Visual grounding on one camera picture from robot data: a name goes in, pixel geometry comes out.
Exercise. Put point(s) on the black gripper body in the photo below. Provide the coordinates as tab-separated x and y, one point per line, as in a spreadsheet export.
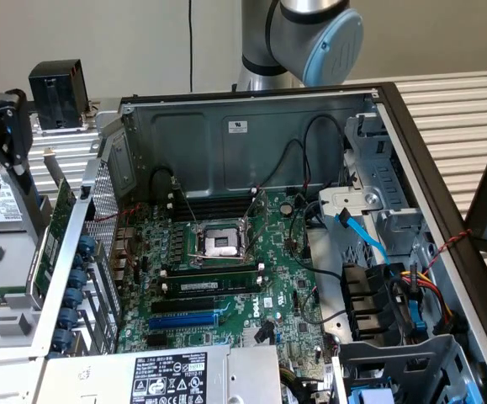
12	126

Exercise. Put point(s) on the green graphics card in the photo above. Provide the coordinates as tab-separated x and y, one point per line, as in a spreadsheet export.
54	219

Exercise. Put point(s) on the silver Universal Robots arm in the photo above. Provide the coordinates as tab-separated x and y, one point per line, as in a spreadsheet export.
293	42

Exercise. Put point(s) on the black CPU cooler block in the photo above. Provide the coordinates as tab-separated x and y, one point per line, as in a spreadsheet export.
58	92

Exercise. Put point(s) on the grey parts rack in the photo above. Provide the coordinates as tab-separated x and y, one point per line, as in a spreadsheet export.
16	269

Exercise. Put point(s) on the blue card retention clip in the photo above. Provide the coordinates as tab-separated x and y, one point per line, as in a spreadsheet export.
82	262
64	338
77	278
74	297
70	316
86	245

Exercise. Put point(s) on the metal socket locking lever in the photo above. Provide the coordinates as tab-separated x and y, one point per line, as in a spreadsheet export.
184	202
256	237

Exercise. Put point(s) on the long black expansion slot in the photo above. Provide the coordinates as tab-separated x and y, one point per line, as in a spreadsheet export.
182	305

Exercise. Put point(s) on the CPU socket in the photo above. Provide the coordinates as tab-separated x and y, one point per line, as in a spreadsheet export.
220	246

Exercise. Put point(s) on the silver power supply unit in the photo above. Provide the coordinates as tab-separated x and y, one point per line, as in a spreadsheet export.
100	374

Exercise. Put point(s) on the short black expansion slot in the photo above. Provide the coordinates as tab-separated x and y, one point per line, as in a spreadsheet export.
159	341

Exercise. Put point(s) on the installed green RAM stick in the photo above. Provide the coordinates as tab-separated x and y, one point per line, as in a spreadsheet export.
209	287

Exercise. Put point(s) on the blue expansion slot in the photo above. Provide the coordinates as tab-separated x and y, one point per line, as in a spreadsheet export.
184	322

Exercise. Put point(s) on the white case sticker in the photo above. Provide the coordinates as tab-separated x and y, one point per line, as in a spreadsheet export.
237	126

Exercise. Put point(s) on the metal socket cover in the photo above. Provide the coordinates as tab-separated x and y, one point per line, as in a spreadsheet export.
263	200

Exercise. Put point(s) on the open metal PC case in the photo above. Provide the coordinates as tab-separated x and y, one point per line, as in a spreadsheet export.
260	126

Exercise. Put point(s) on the green Dell motherboard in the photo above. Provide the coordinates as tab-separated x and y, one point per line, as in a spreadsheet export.
276	252

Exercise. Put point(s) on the silver coin battery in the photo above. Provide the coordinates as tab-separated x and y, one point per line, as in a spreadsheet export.
286	208

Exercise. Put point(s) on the black angled plug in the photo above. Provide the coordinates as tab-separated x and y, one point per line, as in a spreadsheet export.
264	332

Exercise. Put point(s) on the metal drive cage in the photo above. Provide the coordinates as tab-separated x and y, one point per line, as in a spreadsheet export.
377	177

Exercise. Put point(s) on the blue plastic disk carrier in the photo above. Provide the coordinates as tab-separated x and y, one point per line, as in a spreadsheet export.
369	395

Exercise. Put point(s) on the grey disk bay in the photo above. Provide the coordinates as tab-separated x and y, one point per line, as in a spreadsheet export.
394	357

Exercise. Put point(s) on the blue plastic latch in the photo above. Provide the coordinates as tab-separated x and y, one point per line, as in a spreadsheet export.
417	315

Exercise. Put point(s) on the black power plug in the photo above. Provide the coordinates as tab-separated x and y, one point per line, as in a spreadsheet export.
451	324

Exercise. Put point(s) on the black chassis intrusion switch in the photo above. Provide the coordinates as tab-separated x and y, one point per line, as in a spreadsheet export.
85	192

